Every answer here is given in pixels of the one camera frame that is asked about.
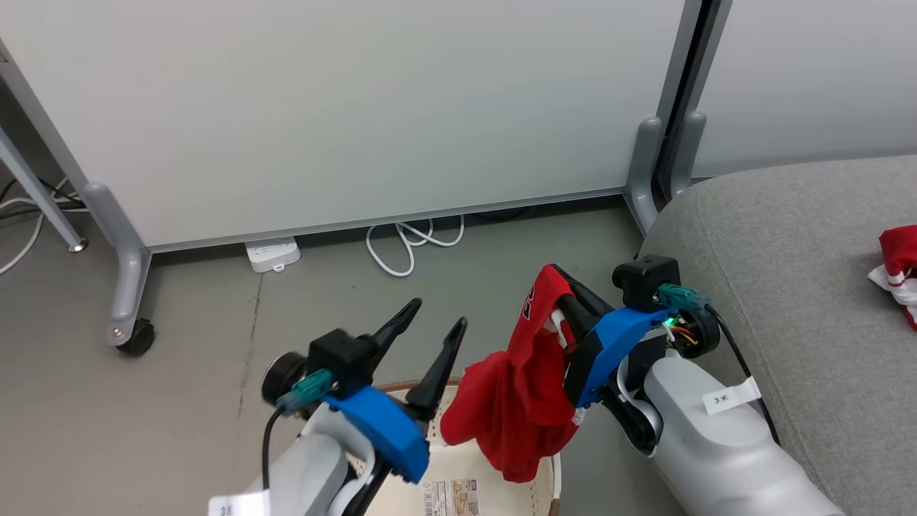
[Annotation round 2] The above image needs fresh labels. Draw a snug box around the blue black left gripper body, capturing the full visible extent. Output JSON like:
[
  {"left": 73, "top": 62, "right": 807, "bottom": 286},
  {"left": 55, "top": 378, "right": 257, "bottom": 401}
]
[{"left": 322, "top": 386, "right": 432, "bottom": 486}]

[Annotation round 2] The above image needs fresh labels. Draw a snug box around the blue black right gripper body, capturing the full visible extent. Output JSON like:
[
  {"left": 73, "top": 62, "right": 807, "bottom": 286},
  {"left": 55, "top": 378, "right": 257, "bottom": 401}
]
[{"left": 564, "top": 308, "right": 721, "bottom": 410}]

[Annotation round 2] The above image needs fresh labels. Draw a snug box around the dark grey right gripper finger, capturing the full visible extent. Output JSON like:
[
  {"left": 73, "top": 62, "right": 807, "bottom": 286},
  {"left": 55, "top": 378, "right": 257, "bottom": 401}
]
[
  {"left": 557, "top": 294, "right": 597, "bottom": 353},
  {"left": 552, "top": 264, "right": 615, "bottom": 332}
]

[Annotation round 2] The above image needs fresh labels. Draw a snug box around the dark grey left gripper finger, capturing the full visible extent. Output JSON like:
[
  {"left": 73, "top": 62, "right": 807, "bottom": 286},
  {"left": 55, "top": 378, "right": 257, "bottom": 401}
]
[
  {"left": 405, "top": 317, "right": 469, "bottom": 424},
  {"left": 367, "top": 298, "right": 423, "bottom": 357}
]

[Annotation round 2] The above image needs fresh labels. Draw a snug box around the red white garment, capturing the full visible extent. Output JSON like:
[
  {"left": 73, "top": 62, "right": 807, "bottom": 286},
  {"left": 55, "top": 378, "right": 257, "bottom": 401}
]
[{"left": 867, "top": 224, "right": 917, "bottom": 330}]

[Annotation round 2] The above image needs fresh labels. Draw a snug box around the grey fabric sofa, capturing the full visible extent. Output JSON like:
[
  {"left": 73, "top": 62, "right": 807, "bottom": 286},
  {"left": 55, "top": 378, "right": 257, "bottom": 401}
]
[{"left": 638, "top": 154, "right": 917, "bottom": 516}]

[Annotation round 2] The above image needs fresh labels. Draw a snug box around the white woven-rim laundry basket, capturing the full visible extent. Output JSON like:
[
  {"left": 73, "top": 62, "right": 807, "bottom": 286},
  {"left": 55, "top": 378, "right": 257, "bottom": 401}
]
[{"left": 344, "top": 380, "right": 563, "bottom": 516}]

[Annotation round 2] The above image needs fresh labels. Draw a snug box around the barcode label sticker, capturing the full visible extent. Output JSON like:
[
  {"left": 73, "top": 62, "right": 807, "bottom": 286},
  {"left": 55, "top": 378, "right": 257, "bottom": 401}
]
[{"left": 423, "top": 479, "right": 479, "bottom": 516}]

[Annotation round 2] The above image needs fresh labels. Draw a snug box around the grey partition leg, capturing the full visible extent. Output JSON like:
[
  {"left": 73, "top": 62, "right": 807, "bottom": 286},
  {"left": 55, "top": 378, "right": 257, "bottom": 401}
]
[
  {"left": 670, "top": 110, "right": 708, "bottom": 201},
  {"left": 81, "top": 181, "right": 153, "bottom": 348},
  {"left": 625, "top": 117, "right": 666, "bottom": 236}
]

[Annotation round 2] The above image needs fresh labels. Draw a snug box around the white power strip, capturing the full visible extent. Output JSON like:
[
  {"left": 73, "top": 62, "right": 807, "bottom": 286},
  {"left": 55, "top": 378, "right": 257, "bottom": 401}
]
[{"left": 244, "top": 237, "right": 302, "bottom": 274}]

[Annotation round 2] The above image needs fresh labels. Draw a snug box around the wide white partition panel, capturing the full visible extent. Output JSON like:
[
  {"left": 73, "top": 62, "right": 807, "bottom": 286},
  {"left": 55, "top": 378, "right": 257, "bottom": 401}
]
[{"left": 0, "top": 0, "right": 706, "bottom": 253}]

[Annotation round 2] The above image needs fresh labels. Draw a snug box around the black caster wheel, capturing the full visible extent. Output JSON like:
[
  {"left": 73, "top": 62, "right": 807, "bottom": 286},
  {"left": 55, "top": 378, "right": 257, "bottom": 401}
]
[{"left": 115, "top": 317, "right": 156, "bottom": 358}]

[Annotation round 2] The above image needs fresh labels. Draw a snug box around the grey metal stand leg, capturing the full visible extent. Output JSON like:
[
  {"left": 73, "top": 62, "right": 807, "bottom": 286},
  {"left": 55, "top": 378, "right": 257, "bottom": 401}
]
[{"left": 0, "top": 125, "right": 89, "bottom": 253}]

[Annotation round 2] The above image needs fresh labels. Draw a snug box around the white coiled power cable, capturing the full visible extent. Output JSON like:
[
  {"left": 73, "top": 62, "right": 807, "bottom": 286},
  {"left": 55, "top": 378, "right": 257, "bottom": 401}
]
[{"left": 365, "top": 214, "right": 466, "bottom": 278}]

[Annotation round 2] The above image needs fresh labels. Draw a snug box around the black cable teal plug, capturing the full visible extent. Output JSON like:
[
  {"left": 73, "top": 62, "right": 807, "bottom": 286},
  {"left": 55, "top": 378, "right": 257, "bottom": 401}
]
[
  {"left": 261, "top": 369, "right": 335, "bottom": 494},
  {"left": 656, "top": 283, "right": 782, "bottom": 446}
]

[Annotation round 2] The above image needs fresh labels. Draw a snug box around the thin black floor cable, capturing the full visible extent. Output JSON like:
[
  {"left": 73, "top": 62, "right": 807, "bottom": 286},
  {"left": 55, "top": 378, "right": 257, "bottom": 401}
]
[{"left": 0, "top": 178, "right": 85, "bottom": 217}]

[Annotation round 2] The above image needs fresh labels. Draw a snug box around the thin white floor cable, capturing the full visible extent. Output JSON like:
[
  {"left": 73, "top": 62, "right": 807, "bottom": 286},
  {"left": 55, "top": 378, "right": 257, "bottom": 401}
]
[{"left": 0, "top": 179, "right": 72, "bottom": 277}]

